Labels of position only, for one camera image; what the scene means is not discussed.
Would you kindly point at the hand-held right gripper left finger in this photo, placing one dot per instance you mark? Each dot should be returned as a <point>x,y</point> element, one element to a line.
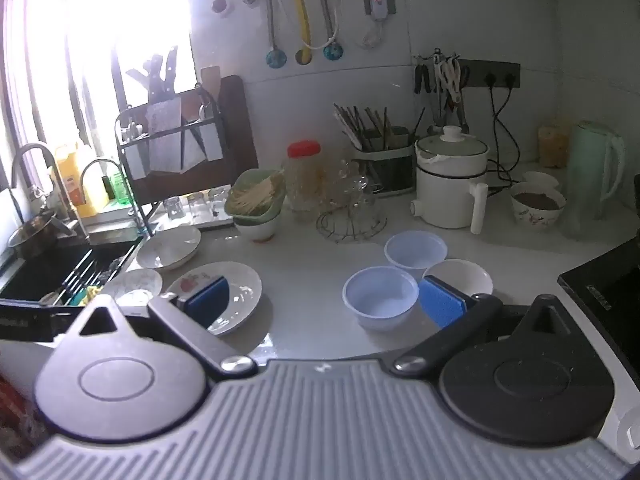
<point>206,302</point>

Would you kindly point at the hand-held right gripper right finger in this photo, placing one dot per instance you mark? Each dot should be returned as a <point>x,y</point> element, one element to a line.
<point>442,305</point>

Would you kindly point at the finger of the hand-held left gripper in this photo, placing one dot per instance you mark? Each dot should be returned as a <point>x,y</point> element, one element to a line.
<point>25,321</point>

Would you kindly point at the blue plastic bowl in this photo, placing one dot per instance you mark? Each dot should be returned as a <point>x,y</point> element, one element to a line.
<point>380,296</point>
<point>415,252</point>

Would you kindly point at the white plate with red print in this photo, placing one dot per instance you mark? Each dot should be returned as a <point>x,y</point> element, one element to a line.
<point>240,292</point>

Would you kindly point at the plain white ceramic bowl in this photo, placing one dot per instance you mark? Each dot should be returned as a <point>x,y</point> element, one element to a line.
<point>462,275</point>

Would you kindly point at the black kitchen sink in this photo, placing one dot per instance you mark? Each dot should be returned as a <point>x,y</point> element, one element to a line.
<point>45,270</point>

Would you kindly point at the deep white plate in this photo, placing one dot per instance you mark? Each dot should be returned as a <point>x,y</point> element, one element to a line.
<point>167,249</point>

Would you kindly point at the small white flower-print plate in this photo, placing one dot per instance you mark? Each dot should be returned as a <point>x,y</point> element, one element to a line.
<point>132,285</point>

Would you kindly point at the steel pot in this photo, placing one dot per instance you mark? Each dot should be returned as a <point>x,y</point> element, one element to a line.
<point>32,235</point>

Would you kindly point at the white bowl under green bowl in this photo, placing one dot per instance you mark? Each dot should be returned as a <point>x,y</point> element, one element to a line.
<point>257,230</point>

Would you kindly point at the row of small glass cups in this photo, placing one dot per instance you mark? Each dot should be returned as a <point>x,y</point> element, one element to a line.
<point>197,202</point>

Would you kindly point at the green bowl with wooden sticks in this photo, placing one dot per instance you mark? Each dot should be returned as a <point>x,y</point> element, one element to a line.
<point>252,199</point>

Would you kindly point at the white electric cooking pot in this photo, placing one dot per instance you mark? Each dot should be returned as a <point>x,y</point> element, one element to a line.
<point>447,185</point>

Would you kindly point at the clear glass cup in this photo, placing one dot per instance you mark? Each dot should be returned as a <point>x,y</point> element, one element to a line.
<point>360,202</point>
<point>345,180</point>

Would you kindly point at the steel kitchen faucet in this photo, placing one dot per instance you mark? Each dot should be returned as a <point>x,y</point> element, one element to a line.
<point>35,180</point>

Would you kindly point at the green bottle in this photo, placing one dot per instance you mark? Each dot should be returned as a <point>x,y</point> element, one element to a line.
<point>115,187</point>

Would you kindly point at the yellow bottle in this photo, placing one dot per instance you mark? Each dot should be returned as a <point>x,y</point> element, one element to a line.
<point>80,180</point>

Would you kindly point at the clear plastic jar red lid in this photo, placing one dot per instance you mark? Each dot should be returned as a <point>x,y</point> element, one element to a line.
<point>302,180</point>

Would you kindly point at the chopstick holder with chopsticks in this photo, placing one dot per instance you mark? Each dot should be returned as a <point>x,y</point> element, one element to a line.
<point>382,160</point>

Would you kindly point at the small steel faucet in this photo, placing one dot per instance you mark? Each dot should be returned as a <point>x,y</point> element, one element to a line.
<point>107,180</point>

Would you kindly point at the small white bowl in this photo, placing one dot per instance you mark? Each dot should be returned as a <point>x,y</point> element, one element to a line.
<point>540,178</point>

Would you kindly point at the black knife rack with knives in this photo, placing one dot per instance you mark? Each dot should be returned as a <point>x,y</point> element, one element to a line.
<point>165,140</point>

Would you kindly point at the dark wooden cutting board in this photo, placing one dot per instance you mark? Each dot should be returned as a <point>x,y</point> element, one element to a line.
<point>235,130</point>

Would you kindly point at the jar with yellow contents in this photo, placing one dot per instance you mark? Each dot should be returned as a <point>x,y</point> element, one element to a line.
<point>552,142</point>

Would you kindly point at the hanging kitchen scissors and tools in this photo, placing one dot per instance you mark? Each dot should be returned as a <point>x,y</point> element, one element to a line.
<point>445,85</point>

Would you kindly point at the dark wall power strip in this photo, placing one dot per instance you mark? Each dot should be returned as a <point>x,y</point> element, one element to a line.
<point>492,72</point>

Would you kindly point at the wall socket with white plug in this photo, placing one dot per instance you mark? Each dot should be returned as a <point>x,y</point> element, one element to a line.
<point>379,2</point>

